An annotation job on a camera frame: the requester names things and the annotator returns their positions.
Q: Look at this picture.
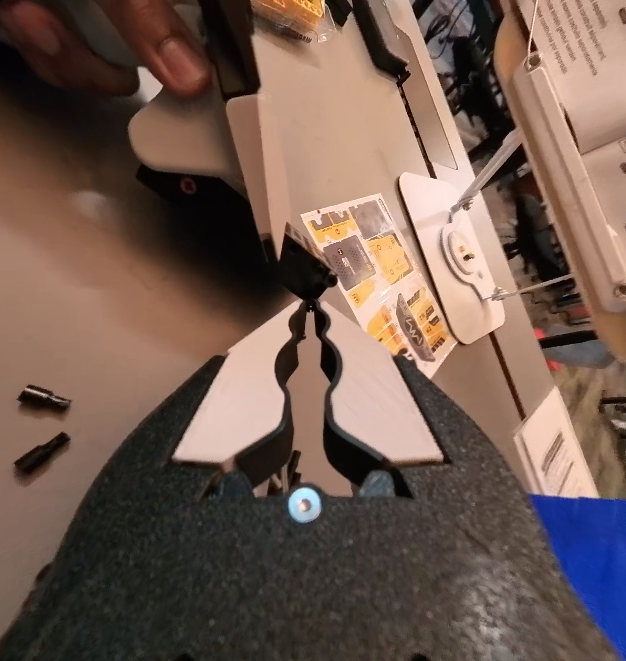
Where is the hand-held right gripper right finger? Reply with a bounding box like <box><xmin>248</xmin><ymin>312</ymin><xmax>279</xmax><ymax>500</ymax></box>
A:
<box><xmin>314</xmin><ymin>300</ymin><xmax>452</xmax><ymax>489</ymax></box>

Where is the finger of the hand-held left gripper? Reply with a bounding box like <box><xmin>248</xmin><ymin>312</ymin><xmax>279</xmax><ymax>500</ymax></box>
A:
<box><xmin>128</xmin><ymin>93</ymin><xmax>292</xmax><ymax>248</ymax></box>

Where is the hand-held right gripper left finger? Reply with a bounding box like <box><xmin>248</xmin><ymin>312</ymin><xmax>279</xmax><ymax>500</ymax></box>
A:
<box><xmin>171</xmin><ymin>301</ymin><xmax>310</xmax><ymax>490</ymax></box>

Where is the person's left hand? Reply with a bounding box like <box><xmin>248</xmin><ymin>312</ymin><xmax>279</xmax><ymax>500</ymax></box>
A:
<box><xmin>0</xmin><ymin>0</ymin><xmax>213</xmax><ymax>99</ymax></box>

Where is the bag of yellow parts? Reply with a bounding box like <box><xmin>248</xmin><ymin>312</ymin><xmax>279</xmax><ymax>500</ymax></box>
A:
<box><xmin>251</xmin><ymin>0</ymin><xmax>340</xmax><ymax>44</ymax></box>

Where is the black plastic part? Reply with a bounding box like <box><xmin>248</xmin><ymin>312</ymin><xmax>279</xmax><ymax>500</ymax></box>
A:
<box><xmin>339</xmin><ymin>0</ymin><xmax>413</xmax><ymax>82</ymax></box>

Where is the yellow and grey sticker sheet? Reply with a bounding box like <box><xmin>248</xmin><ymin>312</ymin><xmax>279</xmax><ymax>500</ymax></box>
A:
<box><xmin>299</xmin><ymin>195</ymin><xmax>456</xmax><ymax>374</ymax></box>

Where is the white paper leaflet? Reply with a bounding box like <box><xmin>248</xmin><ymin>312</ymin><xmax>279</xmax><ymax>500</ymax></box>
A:
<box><xmin>513</xmin><ymin>387</ymin><xmax>600</xmax><ymax>499</ymax></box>

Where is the metal stand rod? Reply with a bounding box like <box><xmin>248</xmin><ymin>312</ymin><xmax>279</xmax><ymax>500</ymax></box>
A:
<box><xmin>450</xmin><ymin>129</ymin><xmax>525</xmax><ymax>212</ymax></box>
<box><xmin>481</xmin><ymin>273</ymin><xmax>574</xmax><ymax>301</ymax></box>

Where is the blue plastic bin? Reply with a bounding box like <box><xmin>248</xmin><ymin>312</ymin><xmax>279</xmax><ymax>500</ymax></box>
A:
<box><xmin>527</xmin><ymin>493</ymin><xmax>626</xmax><ymax>661</ymax></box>

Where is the pale book stand bar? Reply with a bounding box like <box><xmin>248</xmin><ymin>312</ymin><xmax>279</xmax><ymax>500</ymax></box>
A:
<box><xmin>512</xmin><ymin>52</ymin><xmax>626</xmax><ymax>313</ymax></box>

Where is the white instruction booklet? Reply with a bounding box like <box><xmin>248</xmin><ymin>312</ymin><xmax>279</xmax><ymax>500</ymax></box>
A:
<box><xmin>514</xmin><ymin>0</ymin><xmax>626</xmax><ymax>233</ymax></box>

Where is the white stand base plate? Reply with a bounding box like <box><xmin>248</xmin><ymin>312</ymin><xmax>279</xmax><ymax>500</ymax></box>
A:
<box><xmin>397</xmin><ymin>172</ymin><xmax>506</xmax><ymax>346</ymax></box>

